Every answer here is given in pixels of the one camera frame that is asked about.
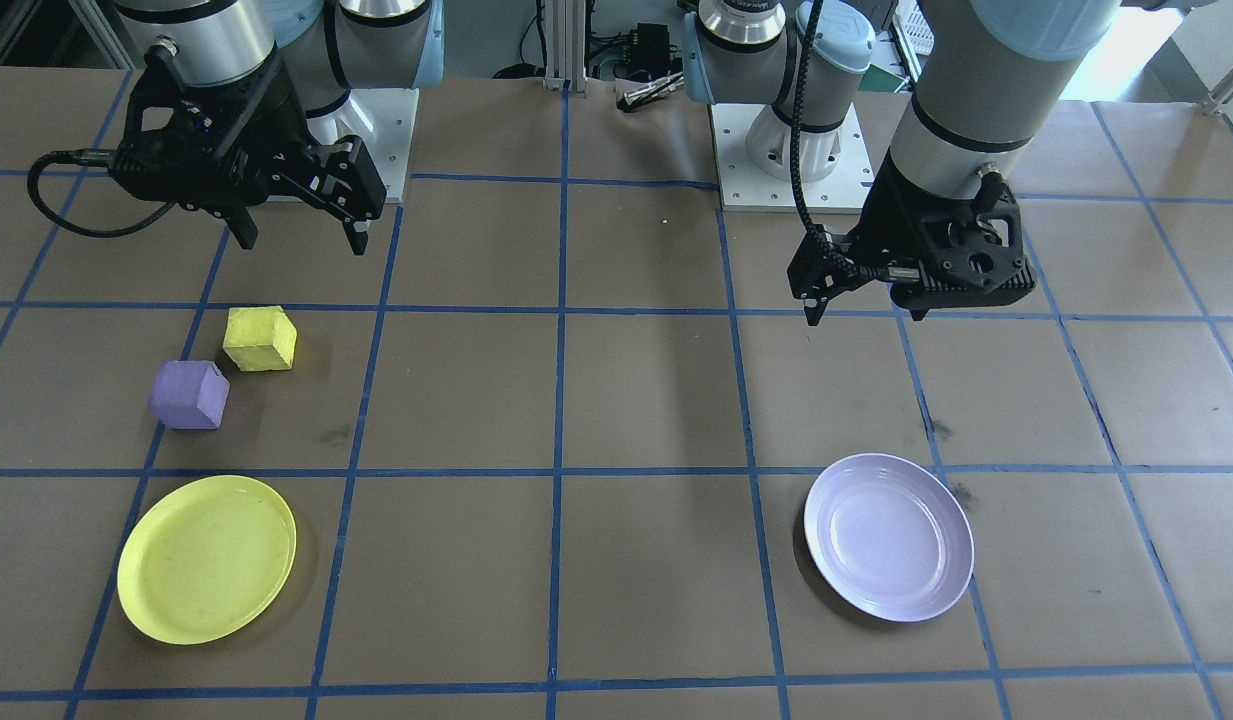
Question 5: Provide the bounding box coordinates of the yellow foam block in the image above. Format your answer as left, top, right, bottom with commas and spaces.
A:
222, 306, 298, 373

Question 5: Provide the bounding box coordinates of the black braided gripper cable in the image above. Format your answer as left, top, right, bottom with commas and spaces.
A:
791, 0, 922, 283

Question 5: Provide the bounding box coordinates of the yellow plate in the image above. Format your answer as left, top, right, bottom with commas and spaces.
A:
117, 475, 298, 646

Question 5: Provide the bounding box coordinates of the purple foam block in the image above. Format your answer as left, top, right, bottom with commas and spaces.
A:
148, 360, 231, 431

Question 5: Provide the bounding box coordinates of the silver metal tool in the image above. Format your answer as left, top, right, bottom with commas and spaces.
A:
621, 78, 689, 113

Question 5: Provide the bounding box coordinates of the light purple plate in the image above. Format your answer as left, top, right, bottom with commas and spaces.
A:
803, 453, 975, 623

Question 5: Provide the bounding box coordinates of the white square base plate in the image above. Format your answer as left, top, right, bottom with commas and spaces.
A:
711, 100, 877, 213
271, 88, 420, 204

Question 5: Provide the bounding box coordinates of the white plastic basket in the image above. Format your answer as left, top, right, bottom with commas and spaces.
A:
891, 0, 937, 81

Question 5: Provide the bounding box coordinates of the black electronic box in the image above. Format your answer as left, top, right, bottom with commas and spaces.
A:
631, 25, 677, 71

